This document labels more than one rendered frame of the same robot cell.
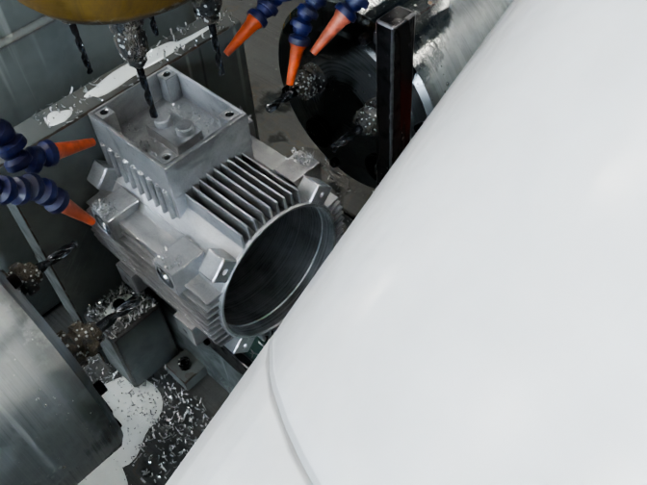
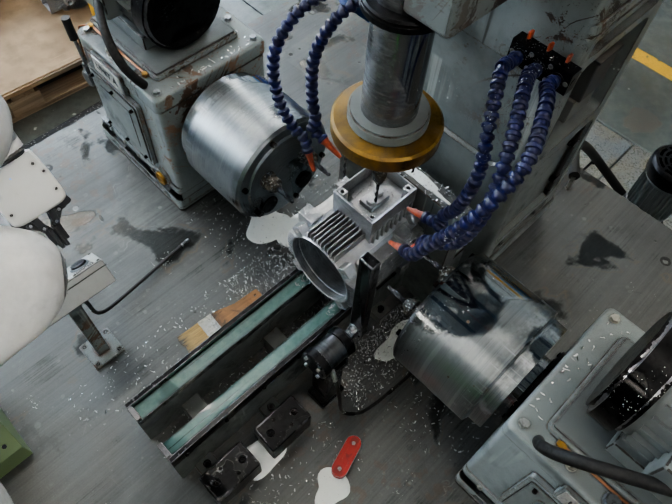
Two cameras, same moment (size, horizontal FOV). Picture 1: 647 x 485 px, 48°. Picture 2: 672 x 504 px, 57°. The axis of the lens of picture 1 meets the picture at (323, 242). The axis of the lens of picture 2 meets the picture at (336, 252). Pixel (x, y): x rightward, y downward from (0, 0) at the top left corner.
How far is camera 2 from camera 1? 0.83 m
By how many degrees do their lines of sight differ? 47
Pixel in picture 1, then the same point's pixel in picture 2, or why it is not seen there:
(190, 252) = (311, 218)
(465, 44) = (447, 350)
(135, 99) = (395, 178)
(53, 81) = not seen: hidden behind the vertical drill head
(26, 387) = (232, 160)
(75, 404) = (232, 181)
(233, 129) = (364, 220)
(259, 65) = (592, 298)
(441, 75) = (421, 334)
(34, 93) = not seen: hidden behind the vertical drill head
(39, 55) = not seen: hidden behind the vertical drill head
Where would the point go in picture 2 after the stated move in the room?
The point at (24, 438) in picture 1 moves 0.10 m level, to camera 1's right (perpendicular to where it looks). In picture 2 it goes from (219, 166) to (216, 208)
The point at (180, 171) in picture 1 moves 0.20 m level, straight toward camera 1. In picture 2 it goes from (338, 200) to (230, 223)
